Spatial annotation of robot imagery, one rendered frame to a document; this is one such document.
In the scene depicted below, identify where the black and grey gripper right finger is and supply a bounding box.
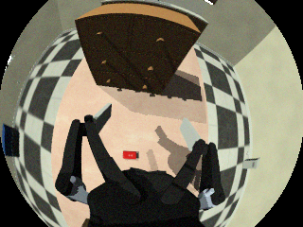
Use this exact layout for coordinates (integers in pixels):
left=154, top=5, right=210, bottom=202
left=160, top=117, right=225, bottom=211

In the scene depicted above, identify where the small red block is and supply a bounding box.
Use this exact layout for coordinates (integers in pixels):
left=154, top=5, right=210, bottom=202
left=122, top=151, right=136, bottom=159

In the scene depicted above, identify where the brown wooden chest of drawers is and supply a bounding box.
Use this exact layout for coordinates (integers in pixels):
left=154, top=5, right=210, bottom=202
left=75, top=4, right=201, bottom=96

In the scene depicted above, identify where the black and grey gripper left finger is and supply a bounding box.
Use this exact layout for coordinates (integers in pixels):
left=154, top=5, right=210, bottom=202
left=55, top=103, right=141, bottom=206

